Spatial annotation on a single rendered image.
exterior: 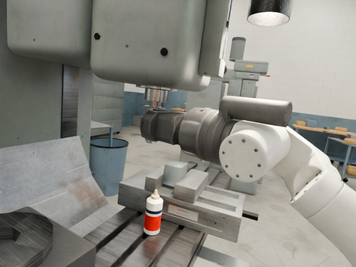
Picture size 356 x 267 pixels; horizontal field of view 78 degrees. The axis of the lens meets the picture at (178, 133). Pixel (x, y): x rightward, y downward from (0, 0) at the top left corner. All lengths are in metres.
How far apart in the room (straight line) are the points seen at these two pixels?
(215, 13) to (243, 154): 0.25
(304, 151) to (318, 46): 6.83
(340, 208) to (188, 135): 0.21
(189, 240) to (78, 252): 0.38
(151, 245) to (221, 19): 0.48
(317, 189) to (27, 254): 0.30
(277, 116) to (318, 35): 6.94
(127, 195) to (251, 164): 0.46
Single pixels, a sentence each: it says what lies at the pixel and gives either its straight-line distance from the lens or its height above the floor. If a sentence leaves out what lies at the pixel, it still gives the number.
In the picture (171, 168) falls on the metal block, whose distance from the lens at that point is 0.64.
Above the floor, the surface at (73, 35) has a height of 1.38.
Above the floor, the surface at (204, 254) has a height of 0.88.
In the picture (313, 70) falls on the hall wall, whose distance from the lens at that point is 7.06.
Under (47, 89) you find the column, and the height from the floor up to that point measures 1.27.
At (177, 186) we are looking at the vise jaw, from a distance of 0.59.
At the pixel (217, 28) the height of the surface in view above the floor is 1.42.
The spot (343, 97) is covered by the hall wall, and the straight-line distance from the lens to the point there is 7.14.
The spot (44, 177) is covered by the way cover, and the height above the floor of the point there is 1.03.
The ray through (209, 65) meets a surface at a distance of 0.41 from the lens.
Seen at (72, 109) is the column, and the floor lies 1.21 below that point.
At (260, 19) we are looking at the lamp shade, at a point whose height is 1.46.
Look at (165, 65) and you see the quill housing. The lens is 0.35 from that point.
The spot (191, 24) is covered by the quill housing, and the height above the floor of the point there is 1.41.
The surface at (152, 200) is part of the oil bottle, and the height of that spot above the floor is 1.05.
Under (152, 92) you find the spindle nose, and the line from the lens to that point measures 0.45.
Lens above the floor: 1.30
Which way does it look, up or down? 10 degrees down
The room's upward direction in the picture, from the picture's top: 7 degrees clockwise
